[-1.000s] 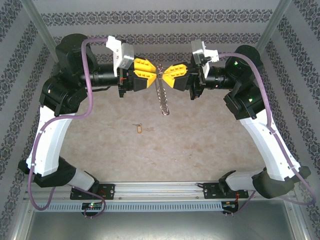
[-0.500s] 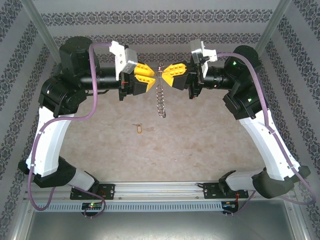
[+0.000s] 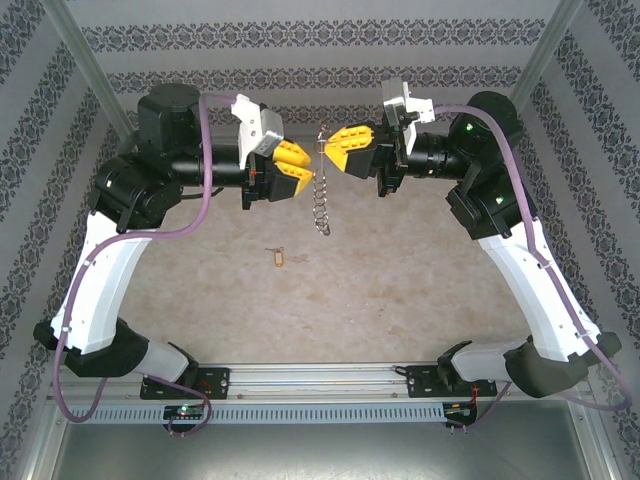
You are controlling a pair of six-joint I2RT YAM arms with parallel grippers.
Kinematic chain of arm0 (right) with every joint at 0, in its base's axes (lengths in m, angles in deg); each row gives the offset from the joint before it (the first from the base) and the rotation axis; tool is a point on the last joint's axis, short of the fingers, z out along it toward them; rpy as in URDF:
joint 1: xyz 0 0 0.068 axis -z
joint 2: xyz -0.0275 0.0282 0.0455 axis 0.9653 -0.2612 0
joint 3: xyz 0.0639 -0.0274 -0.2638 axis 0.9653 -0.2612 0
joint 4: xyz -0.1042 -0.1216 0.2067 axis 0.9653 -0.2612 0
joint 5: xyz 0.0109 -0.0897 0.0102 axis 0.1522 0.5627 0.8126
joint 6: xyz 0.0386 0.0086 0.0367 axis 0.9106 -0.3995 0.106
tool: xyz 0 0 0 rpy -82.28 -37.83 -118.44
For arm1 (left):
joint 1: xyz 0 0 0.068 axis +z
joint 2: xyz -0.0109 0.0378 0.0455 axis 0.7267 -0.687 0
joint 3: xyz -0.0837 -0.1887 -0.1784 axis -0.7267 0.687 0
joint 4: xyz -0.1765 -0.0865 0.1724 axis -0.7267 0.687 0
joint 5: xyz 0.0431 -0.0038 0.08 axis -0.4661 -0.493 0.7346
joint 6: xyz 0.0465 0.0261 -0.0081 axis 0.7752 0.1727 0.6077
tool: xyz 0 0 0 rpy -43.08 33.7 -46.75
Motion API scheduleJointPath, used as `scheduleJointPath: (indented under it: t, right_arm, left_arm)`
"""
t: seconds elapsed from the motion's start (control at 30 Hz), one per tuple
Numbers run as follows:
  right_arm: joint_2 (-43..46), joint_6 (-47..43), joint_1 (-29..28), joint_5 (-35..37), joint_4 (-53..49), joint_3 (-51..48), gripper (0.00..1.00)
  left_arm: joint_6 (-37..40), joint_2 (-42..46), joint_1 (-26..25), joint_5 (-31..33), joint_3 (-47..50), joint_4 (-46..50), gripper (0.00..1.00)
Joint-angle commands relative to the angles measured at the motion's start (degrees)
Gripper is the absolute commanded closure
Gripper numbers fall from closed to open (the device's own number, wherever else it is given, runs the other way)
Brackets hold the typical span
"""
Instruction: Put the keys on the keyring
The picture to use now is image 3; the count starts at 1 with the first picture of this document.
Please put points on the metal keyring holder with rings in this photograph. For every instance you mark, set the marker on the metal keyring holder with rings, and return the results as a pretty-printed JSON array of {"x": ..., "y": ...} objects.
[{"x": 320, "y": 200}]

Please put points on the grey sheet metal panel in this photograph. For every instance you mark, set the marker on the grey sheet metal panel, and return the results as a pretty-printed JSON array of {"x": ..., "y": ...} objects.
[{"x": 320, "y": 455}]

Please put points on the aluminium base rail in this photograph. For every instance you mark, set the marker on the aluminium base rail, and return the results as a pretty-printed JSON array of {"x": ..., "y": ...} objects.
[{"x": 320, "y": 380}]

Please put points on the aluminium frame rail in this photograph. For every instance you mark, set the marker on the aluminium frame rail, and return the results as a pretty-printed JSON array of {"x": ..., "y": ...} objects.
[{"x": 300, "y": 136}]

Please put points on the aluminium corner post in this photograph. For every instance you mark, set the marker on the aluminium corner post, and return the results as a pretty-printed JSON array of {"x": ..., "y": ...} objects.
[
  {"x": 94, "y": 70},
  {"x": 533, "y": 70}
]

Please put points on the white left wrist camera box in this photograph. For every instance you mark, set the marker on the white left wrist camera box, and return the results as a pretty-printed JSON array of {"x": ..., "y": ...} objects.
[{"x": 260, "y": 135}]

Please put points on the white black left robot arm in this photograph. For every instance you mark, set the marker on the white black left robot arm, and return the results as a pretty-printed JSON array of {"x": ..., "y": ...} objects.
[{"x": 100, "y": 290}]

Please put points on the plastic key tag with label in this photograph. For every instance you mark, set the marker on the plastic key tag with label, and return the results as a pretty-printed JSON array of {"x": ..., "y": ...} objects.
[{"x": 279, "y": 260}]

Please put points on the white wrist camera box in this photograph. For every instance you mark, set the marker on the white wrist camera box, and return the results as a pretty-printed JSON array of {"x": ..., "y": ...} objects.
[
  {"x": 400, "y": 100},
  {"x": 260, "y": 135}
]

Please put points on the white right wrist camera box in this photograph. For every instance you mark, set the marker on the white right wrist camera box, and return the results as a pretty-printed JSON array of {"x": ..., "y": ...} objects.
[{"x": 400, "y": 100}]

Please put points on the small circuit board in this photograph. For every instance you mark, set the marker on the small circuit board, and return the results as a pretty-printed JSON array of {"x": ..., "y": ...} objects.
[
  {"x": 185, "y": 411},
  {"x": 457, "y": 410}
]

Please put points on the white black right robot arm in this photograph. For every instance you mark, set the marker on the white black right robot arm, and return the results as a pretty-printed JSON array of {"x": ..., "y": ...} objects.
[{"x": 540, "y": 300}]

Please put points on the black mounting plate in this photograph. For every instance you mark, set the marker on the black mounting plate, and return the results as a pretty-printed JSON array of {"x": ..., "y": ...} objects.
[
  {"x": 217, "y": 382},
  {"x": 422, "y": 385}
]

